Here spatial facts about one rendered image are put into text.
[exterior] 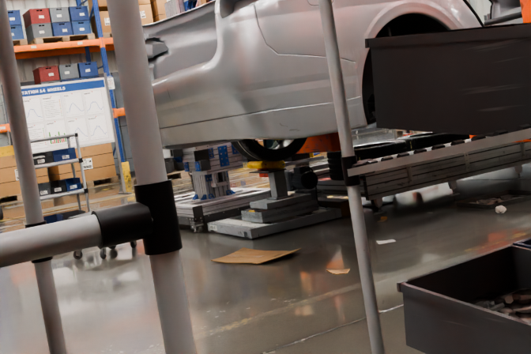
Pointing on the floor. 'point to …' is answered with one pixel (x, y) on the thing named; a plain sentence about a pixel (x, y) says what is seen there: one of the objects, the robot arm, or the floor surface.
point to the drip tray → (510, 197)
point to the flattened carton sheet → (245, 255)
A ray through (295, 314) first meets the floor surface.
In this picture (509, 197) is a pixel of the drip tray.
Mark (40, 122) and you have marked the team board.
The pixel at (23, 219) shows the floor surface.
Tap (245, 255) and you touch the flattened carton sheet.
